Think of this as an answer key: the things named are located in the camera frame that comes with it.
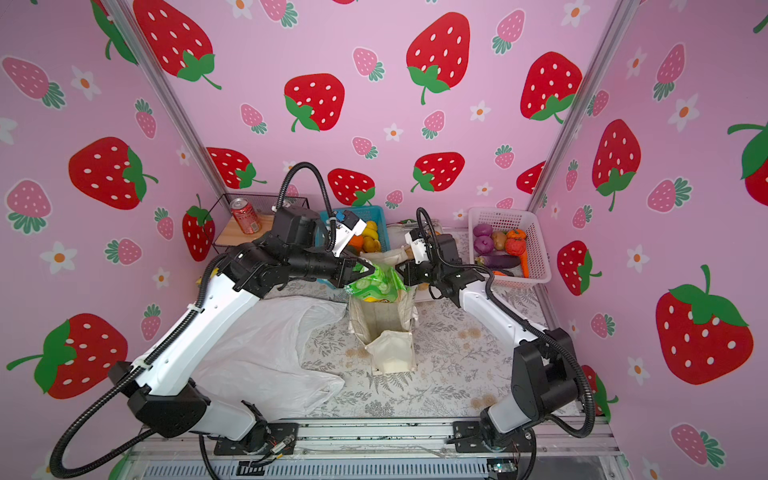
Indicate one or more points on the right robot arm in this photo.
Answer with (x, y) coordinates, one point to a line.
(547, 381)

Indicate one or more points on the purple onion back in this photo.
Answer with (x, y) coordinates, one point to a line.
(482, 229)

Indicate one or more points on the black wire wooden shelf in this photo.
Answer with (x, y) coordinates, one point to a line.
(227, 231)

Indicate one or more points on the red tomato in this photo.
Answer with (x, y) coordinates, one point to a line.
(515, 246)

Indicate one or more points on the white plastic tray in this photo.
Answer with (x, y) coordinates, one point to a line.
(397, 232)

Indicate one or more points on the purple onion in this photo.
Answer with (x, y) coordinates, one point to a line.
(483, 245)
(482, 229)

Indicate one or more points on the white plastic bag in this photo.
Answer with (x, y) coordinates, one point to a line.
(259, 359)

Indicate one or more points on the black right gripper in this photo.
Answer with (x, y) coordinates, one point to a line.
(409, 272)

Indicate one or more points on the brown potato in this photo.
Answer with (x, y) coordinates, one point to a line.
(499, 239)

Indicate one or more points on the teal plastic basket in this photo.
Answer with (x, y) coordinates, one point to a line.
(353, 220)

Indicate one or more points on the purple eggplant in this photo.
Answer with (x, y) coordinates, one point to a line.
(498, 262)

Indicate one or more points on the green chips bag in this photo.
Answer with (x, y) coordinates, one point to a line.
(380, 283)

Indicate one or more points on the metal base rail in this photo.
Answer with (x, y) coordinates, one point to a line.
(385, 448)

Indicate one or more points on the yellow lemon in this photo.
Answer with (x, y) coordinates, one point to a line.
(371, 245)

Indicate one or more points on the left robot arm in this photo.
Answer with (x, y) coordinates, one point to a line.
(161, 393)

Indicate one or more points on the white plastic basket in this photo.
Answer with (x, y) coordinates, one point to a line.
(537, 258)

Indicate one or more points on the purple onion front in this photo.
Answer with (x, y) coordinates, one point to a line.
(483, 245)

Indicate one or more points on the red soda can left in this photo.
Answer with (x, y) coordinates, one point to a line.
(245, 215)

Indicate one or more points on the orange carrot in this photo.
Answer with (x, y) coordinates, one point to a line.
(524, 259)

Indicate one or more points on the beige canvas tote bag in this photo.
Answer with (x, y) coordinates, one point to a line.
(386, 329)

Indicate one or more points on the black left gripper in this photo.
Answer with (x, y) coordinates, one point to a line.
(346, 275)

